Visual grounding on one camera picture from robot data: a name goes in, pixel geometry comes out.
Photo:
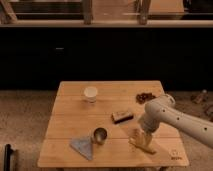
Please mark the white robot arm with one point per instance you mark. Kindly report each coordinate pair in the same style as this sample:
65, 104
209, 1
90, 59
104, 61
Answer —
162, 110

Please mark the wooden shelf rail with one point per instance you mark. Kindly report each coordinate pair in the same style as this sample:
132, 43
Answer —
107, 13

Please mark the yellow banana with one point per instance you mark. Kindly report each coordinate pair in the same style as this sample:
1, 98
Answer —
141, 145

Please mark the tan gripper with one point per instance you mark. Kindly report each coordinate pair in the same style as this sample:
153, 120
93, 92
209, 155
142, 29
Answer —
145, 137

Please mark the black object at floor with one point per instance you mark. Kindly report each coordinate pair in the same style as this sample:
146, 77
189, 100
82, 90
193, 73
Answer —
8, 155

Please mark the white paper cup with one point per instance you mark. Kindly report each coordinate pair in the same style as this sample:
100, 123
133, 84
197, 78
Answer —
90, 94

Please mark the grey folded cloth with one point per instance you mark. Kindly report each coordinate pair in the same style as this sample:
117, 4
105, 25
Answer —
83, 146

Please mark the small metal cup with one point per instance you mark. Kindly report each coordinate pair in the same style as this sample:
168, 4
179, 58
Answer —
100, 135

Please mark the dark red grape bunch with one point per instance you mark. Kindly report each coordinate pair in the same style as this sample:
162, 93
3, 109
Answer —
144, 97

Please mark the wooden block eraser brush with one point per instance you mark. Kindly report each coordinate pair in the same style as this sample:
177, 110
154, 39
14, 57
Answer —
121, 116

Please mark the wooden folding table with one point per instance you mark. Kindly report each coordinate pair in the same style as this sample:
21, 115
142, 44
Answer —
72, 117

